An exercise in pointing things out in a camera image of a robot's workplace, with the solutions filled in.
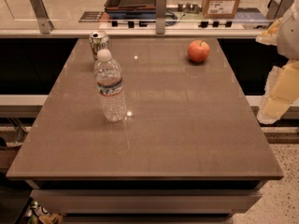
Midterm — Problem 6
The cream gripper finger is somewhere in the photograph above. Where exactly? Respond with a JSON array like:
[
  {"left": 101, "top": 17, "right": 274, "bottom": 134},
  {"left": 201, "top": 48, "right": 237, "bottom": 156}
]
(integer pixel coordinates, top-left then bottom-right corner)
[
  {"left": 257, "top": 60, "right": 299, "bottom": 124},
  {"left": 255, "top": 18, "right": 282, "bottom": 46}
]

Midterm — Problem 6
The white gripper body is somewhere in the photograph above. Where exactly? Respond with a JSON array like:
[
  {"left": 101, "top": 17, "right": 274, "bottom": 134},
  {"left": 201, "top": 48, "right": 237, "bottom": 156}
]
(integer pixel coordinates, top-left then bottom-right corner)
[{"left": 277, "top": 0, "right": 299, "bottom": 60}]

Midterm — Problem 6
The red apple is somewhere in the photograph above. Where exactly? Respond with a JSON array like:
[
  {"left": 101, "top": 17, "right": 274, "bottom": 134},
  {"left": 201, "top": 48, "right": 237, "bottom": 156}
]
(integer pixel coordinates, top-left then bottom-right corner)
[{"left": 187, "top": 40, "right": 210, "bottom": 63}]

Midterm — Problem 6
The clear plastic water bottle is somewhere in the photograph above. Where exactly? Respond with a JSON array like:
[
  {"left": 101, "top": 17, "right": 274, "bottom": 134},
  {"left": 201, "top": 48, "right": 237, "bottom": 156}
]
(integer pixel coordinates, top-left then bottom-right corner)
[{"left": 93, "top": 49, "right": 126, "bottom": 121}]

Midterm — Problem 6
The brown cardboard box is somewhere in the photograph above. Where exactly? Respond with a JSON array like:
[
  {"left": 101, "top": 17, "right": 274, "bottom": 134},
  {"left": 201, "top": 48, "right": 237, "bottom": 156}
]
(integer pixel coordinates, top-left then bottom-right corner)
[{"left": 202, "top": 0, "right": 240, "bottom": 19}]

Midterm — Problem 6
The green soda can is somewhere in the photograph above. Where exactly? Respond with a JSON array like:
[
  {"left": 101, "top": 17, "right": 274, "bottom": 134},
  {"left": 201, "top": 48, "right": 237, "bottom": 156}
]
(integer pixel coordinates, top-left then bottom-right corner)
[{"left": 89, "top": 30, "right": 110, "bottom": 61}]

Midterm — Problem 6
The grey table drawer unit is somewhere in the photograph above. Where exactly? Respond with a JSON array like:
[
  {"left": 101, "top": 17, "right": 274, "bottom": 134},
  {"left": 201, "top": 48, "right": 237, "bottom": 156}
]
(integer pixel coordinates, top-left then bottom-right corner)
[{"left": 31, "top": 189, "right": 262, "bottom": 224}]

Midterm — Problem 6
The right metal glass bracket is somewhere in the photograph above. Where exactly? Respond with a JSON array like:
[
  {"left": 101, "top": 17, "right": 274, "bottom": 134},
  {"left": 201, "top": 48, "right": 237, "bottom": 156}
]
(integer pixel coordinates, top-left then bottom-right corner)
[{"left": 266, "top": 0, "right": 294, "bottom": 21}]

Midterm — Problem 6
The metal glass bracket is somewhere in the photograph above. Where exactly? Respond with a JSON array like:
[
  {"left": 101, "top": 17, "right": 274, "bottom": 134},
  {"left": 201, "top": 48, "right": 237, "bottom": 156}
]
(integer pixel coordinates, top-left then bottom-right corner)
[
  {"left": 266, "top": 0, "right": 294, "bottom": 21},
  {"left": 156, "top": 0, "right": 166, "bottom": 35},
  {"left": 29, "top": 0, "right": 53, "bottom": 34}
]

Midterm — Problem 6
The middle metal glass bracket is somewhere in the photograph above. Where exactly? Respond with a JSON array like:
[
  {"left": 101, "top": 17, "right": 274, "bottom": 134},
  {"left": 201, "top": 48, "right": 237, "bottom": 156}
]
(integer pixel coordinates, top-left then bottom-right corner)
[{"left": 156, "top": 0, "right": 166, "bottom": 35}]

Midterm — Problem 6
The left metal glass bracket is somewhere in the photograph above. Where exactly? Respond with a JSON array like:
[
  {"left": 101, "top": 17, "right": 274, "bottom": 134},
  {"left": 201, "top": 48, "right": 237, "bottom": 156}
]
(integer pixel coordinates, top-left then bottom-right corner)
[{"left": 29, "top": 0, "right": 53, "bottom": 34}]

